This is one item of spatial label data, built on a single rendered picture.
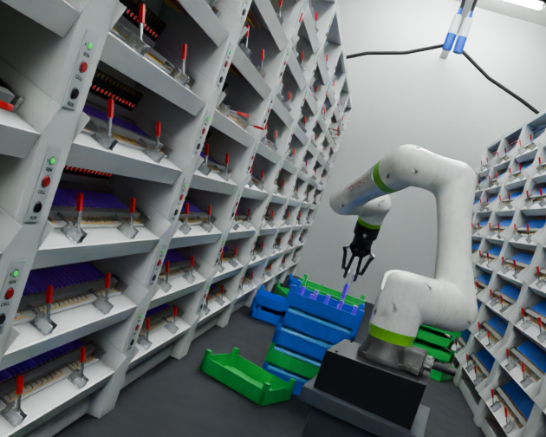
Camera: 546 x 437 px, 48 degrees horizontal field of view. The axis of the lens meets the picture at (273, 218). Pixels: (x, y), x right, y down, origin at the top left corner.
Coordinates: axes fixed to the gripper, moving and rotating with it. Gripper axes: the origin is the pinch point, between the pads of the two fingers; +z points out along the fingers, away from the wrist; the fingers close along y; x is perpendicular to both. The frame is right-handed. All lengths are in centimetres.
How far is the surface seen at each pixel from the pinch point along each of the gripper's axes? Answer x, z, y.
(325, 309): -13.0, 9.0, -4.7
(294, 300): -13.3, 9.7, -17.2
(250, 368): -27, 38, -25
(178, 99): -83, -79, -50
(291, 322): -16.9, 17.2, -15.4
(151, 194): -77, -49, -56
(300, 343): -19.7, 23.4, -9.4
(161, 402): -80, 17, -41
